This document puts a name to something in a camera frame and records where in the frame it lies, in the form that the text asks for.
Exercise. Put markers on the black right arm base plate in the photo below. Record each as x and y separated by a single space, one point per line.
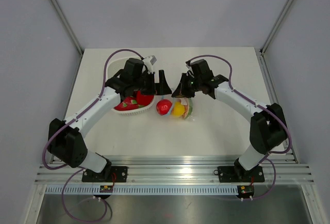
227 174

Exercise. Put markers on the red dragon fruit toy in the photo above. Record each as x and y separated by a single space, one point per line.
128 104

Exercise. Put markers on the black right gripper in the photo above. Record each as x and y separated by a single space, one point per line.
182 91

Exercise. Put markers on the small circuit board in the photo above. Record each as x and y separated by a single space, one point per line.
106 189
246 190

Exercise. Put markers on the red watermelon slice toy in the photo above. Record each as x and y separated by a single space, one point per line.
188 105

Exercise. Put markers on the clear zip bag blue zipper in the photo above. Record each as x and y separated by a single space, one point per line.
173 100

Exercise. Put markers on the red apple toy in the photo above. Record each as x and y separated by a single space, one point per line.
163 107

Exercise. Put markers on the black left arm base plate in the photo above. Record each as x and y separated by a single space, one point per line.
117 174

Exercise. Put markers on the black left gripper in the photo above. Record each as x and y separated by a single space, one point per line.
153 89

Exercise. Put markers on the aluminium rail frame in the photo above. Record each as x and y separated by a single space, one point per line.
198 170

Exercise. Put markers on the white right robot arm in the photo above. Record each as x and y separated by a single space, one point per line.
267 122

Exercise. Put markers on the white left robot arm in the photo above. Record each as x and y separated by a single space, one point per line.
66 137

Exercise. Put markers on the right small circuit board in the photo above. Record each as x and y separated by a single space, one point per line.
246 190

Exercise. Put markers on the white perforated plastic basket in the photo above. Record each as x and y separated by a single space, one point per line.
113 67

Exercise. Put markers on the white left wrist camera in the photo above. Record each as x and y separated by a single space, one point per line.
149 61

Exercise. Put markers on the left small circuit board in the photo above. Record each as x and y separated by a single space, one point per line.
106 189

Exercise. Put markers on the white slotted cable duct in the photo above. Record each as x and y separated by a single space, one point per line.
145 190

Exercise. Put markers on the red bell pepper toy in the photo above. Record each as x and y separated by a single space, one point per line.
142 99

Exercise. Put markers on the yellow lemon toy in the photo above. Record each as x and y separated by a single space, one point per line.
178 109

